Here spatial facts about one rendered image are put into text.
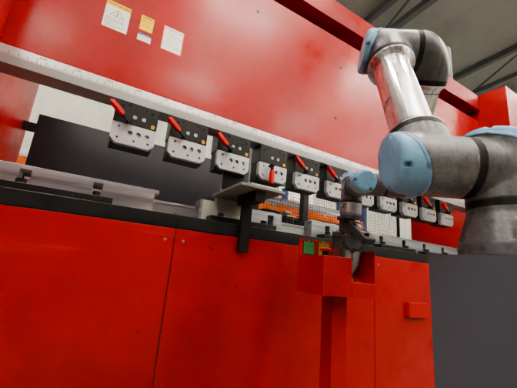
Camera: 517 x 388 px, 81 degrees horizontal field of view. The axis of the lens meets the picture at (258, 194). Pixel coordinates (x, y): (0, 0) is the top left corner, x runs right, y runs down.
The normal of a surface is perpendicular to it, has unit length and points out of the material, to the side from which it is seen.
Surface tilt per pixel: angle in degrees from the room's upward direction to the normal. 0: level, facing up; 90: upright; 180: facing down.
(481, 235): 72
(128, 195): 90
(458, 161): 101
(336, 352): 90
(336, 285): 90
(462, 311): 90
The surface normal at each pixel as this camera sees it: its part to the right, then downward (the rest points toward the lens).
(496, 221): -0.69, -0.50
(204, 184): 0.50, -0.17
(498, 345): -0.88, -0.18
